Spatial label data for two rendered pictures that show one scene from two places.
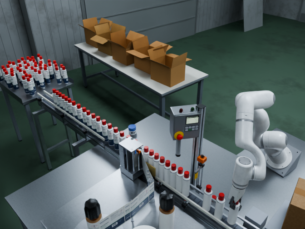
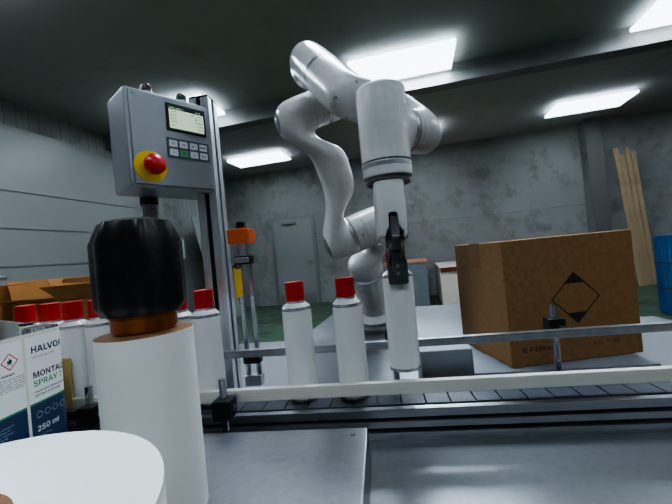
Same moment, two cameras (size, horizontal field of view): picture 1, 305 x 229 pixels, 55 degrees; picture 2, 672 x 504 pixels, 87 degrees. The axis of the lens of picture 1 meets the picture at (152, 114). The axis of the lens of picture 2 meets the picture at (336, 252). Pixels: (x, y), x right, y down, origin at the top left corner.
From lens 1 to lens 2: 1.45 m
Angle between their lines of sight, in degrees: 49
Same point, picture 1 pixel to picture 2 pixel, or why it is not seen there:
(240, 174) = (390, 111)
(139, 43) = (28, 290)
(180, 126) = (151, 131)
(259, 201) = not seen: hidden behind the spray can
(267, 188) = not seen: hidden behind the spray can
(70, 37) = not seen: outside the picture
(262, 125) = (344, 171)
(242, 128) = (331, 61)
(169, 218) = (174, 375)
